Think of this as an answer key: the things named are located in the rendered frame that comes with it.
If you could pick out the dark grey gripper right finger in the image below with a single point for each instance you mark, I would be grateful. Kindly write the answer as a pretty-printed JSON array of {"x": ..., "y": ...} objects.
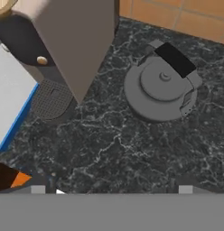
[{"x": 184, "y": 182}]

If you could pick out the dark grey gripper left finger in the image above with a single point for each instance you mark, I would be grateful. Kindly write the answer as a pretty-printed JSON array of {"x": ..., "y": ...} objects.
[{"x": 41, "y": 184}]

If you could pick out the grey tray with blue rim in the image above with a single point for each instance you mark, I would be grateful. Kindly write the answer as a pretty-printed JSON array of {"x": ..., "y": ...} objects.
[{"x": 11, "y": 90}]

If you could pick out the taupe cabinet door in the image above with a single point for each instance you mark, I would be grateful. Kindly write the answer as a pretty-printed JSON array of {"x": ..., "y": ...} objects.
[{"x": 77, "y": 39}]

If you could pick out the black coffee machine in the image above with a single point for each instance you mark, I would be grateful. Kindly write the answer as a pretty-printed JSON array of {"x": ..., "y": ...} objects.
[{"x": 52, "y": 100}]

